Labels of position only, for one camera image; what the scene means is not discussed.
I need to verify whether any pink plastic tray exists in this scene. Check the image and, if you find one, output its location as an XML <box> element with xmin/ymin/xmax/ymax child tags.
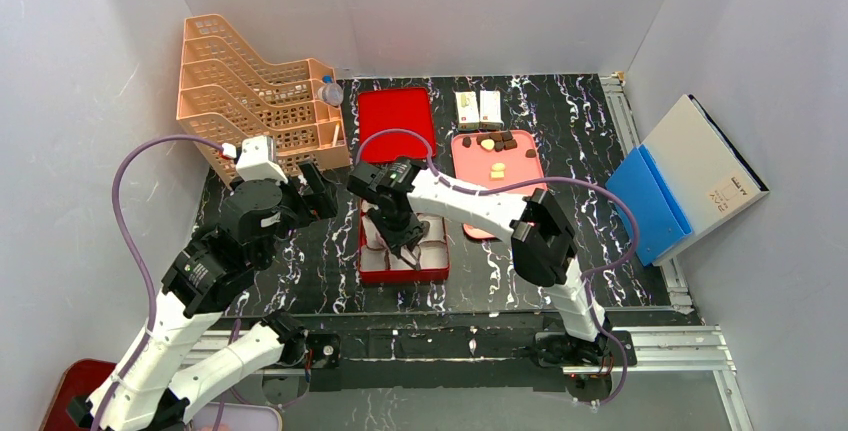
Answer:
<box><xmin>450</xmin><ymin>129</ymin><xmax>550</xmax><ymax>242</ymax></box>

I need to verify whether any aluminium rail frame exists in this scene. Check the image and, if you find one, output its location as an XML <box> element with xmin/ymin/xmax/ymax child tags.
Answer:
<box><xmin>225</xmin><ymin>72</ymin><xmax>757</xmax><ymax>431</ymax></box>

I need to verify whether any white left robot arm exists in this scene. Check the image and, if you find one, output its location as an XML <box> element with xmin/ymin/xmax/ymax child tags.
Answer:
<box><xmin>67</xmin><ymin>160</ymin><xmax>338</xmax><ymax>430</ymax></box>

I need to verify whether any orange plastic file rack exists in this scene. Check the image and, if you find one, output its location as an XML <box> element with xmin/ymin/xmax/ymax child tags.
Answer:
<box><xmin>176</xmin><ymin>14</ymin><xmax>351</xmax><ymax>175</ymax></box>

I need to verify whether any dark red round tin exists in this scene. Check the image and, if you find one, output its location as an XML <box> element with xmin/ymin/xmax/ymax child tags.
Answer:
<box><xmin>40</xmin><ymin>359</ymin><xmax>115</xmax><ymax>431</ymax></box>

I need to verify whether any red tin lid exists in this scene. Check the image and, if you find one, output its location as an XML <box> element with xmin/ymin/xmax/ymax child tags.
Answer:
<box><xmin>357</xmin><ymin>87</ymin><xmax>437</xmax><ymax>164</ymax></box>

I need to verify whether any plastic water bottle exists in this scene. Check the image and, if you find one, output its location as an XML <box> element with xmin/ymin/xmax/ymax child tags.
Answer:
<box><xmin>318</xmin><ymin>75</ymin><xmax>344</xmax><ymax>107</ymax></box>

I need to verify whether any red chocolate box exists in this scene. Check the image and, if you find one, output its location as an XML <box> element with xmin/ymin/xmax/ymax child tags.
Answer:
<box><xmin>357</xmin><ymin>201</ymin><xmax>450</xmax><ymax>285</ymax></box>

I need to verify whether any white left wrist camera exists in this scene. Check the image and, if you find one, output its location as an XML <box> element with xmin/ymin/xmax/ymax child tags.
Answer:
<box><xmin>236</xmin><ymin>135</ymin><xmax>288</xmax><ymax>183</ymax></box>

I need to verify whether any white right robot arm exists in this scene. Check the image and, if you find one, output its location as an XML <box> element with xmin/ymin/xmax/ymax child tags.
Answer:
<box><xmin>346</xmin><ymin>158</ymin><xmax>616</xmax><ymax>372</ymax></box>

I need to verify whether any white pen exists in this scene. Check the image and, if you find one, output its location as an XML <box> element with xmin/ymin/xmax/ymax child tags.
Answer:
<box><xmin>332</xmin><ymin>123</ymin><xmax>341</xmax><ymax>146</ymax></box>

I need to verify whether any blue folder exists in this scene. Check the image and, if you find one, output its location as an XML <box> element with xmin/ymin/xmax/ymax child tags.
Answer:
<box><xmin>605</xmin><ymin>145</ymin><xmax>693</xmax><ymax>265</ymax></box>

